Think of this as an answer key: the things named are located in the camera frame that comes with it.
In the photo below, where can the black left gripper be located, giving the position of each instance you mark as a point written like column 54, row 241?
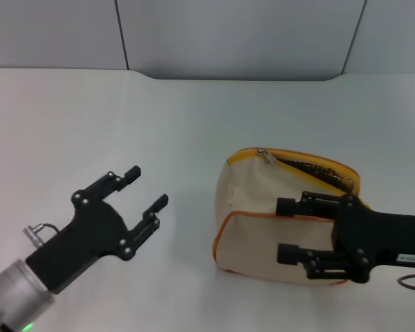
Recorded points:
column 90, row 235

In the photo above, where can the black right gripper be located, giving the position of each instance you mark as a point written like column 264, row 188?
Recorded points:
column 384, row 238

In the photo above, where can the cream food bag orange trim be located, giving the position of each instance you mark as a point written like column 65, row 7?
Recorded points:
column 249, row 238

